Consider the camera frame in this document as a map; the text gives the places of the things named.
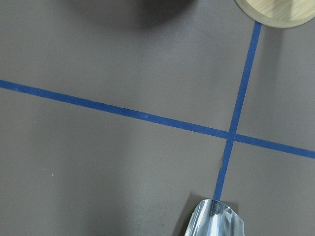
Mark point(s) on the metal ice scoop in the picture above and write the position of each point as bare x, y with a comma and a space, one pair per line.
214, 218

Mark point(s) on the wooden round stand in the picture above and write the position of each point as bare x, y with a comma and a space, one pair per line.
279, 13

